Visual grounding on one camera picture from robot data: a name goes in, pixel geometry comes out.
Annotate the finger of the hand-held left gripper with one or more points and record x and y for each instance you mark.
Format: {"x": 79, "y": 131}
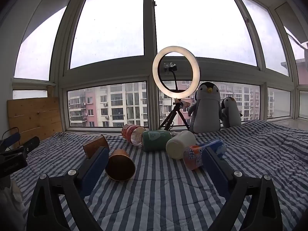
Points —
{"x": 14, "y": 139}
{"x": 30, "y": 144}

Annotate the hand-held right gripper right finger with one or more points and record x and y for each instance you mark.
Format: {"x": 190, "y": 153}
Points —
{"x": 216, "y": 170}

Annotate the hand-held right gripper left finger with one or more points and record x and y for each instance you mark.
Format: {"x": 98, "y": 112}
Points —
{"x": 92, "y": 173}

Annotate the orange printed cup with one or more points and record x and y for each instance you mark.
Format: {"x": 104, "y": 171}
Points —
{"x": 192, "y": 157}

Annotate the copper brown cup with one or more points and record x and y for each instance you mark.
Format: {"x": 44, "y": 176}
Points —
{"x": 120, "y": 166}
{"x": 95, "y": 144}

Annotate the white cup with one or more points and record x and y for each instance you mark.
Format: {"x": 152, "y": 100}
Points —
{"x": 180, "y": 146}

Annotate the wooden board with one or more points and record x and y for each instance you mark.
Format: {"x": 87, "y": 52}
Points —
{"x": 33, "y": 118}

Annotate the white cloth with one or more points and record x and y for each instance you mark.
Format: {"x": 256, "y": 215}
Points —
{"x": 12, "y": 197}

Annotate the red transparent plastic bottle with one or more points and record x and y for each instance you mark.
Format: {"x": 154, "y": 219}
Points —
{"x": 131, "y": 132}

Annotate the small grey penguin plush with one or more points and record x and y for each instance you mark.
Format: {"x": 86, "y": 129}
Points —
{"x": 231, "y": 115}

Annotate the large grey penguin plush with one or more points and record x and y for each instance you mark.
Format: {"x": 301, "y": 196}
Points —
{"x": 207, "y": 110}

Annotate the blue white striped blanket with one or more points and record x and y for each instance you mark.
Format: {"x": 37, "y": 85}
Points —
{"x": 156, "y": 197}

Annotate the green sleeved bottle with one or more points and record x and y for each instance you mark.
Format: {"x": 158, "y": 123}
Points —
{"x": 156, "y": 140}

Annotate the black tripod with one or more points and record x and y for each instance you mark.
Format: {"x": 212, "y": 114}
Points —
{"x": 177, "y": 112}

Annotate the black phone holder gooseneck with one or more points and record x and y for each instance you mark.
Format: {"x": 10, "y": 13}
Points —
{"x": 175, "y": 77}

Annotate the white window frame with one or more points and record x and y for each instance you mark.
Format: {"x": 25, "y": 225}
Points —
{"x": 150, "y": 33}

